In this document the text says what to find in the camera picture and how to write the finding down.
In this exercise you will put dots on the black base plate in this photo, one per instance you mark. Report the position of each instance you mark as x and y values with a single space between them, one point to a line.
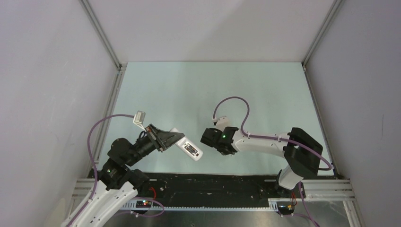
216 191

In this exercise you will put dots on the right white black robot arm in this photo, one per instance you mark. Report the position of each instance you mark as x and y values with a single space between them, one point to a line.
301 152

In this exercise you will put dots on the white remote control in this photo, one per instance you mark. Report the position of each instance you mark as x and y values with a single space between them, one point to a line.
180 144

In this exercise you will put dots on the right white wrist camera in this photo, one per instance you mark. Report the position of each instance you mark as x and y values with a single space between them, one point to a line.
221 123

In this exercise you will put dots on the aluminium frame rail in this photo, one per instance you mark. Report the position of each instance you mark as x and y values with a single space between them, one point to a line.
117 78
323 30

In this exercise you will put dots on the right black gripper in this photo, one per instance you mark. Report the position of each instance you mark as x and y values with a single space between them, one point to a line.
231 152

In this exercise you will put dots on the AAA battery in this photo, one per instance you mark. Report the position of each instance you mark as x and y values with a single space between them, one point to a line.
192 150

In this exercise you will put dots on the left aluminium frame rail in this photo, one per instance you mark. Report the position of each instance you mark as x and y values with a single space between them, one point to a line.
117 78

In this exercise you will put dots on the controller board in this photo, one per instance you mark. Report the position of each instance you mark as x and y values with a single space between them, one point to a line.
286 210
143 204

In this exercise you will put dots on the left controller board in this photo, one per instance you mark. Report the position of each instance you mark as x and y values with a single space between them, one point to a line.
143 204

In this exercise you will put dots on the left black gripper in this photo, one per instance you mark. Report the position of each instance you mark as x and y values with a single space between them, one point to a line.
164 138

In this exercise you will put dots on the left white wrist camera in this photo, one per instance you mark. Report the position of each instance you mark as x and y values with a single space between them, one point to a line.
138 119

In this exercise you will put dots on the right controller board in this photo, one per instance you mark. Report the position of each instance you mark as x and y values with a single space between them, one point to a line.
286 210

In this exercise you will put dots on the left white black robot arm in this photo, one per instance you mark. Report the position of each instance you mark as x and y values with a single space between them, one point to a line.
115 184

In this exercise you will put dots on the right aluminium frame rail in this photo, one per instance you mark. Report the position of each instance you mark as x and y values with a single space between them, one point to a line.
323 30

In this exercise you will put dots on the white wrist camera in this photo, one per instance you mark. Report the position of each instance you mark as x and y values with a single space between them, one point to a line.
221 123
138 119

